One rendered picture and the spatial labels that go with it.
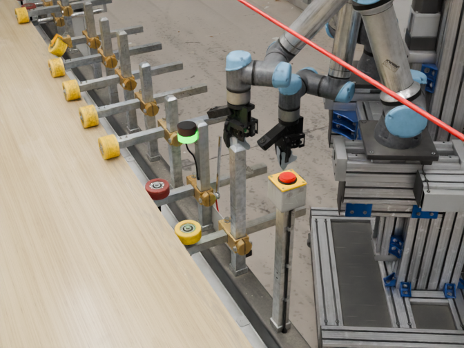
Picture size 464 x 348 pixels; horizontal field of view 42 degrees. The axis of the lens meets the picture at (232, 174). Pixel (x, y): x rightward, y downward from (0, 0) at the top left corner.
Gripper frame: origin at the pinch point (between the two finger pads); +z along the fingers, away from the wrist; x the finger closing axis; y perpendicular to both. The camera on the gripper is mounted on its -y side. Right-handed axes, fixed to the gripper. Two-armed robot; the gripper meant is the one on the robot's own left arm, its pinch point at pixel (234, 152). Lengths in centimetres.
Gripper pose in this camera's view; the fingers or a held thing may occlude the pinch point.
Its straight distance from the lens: 199.8
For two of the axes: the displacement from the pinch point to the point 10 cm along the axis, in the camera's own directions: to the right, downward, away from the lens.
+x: 6.8, -4.2, 6.0
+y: 7.3, 3.8, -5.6
